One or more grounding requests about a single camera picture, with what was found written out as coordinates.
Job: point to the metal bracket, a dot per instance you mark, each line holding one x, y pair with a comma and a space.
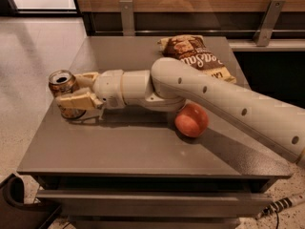
264, 33
127, 19

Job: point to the right metal bracket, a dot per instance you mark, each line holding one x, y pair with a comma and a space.
264, 33

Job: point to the black chair corner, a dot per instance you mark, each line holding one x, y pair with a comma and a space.
16, 214

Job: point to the orange soda can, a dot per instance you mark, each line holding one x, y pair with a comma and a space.
61, 83

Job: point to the left metal bracket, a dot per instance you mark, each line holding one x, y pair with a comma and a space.
127, 19

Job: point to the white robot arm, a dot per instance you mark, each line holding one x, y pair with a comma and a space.
169, 83

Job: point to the red apple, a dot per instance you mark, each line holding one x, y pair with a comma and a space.
192, 120

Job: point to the brown chip bag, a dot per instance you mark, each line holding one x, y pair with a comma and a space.
191, 50

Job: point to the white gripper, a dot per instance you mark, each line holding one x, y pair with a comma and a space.
109, 89

